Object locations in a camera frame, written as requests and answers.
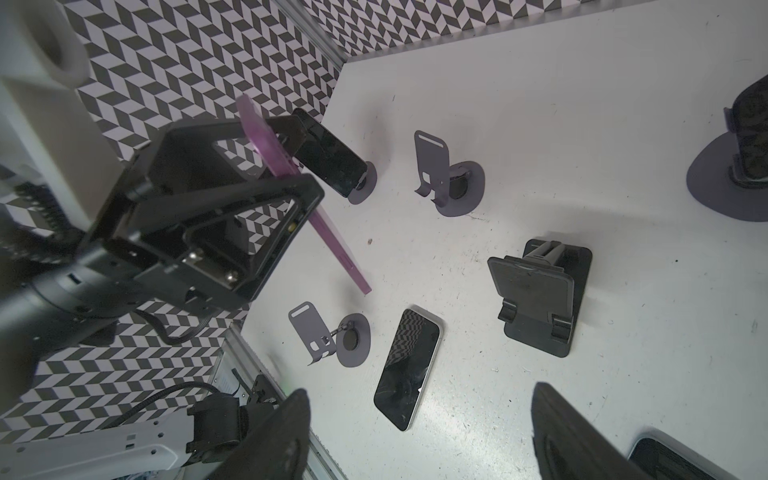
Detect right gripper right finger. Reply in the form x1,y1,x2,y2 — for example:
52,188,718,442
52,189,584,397
531,382,648,479

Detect round grey stand back right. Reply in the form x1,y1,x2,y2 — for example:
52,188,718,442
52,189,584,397
686,133,767,222

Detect round grey stand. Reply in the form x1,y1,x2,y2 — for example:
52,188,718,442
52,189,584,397
288,302,372,368
686,133,767,222
347,161,378,205
414,130,486,218

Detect round grey stand back left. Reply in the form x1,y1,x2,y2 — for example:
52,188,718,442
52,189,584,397
347,161,378,205

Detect black folding stand centre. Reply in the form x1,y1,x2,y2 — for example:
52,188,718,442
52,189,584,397
487,239,593,358

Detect round grey stand back centre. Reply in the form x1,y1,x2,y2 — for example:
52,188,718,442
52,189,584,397
414,130,486,218

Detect round grey stand front left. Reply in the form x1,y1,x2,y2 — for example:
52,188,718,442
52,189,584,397
288,302,372,368

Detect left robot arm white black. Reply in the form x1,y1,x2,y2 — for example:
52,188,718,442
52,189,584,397
1,1,324,410

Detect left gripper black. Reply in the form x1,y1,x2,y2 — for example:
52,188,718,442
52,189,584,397
83,119,302,312

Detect white-edged phone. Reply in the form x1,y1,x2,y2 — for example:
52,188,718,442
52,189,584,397
373,305,444,432

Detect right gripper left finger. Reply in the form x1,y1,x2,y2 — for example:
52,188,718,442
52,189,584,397
208,389,311,480

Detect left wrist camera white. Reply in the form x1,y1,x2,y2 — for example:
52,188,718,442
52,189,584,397
1,1,123,231

